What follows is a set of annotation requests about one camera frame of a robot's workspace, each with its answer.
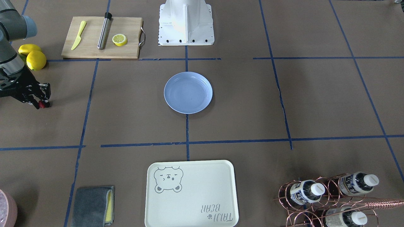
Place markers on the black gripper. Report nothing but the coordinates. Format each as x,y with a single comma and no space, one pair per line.
27,92

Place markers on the red strawberry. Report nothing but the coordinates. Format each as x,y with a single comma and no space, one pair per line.
44,104

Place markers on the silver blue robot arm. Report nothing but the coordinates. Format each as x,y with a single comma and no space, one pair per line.
13,26

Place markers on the blue round plate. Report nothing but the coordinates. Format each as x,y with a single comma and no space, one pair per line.
188,92

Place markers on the green lime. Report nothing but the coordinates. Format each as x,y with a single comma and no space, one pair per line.
23,58

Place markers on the whole yellow lemon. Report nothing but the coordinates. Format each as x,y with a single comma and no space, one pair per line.
28,48

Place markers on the yellow plastic knife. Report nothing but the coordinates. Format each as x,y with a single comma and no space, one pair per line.
78,36

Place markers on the lemon half slice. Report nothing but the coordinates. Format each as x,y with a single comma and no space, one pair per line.
119,39

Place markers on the pink bowl of ice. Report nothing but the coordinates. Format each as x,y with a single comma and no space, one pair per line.
8,210

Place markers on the grey folded cloth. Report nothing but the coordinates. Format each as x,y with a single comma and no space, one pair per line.
93,206

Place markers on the cream bear tray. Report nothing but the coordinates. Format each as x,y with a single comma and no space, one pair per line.
191,194

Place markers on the tea bottle near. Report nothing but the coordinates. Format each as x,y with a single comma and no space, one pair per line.
304,192

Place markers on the tea bottle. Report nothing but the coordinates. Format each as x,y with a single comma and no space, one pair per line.
304,192
344,218
358,183

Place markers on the tea bottle far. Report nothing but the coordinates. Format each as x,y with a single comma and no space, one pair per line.
344,218

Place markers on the tea bottle middle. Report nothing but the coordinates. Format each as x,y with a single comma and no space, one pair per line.
358,183

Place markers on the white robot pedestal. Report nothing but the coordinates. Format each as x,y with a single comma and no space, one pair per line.
185,23

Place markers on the copper wire bottle rack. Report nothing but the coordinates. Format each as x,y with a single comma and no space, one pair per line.
312,215

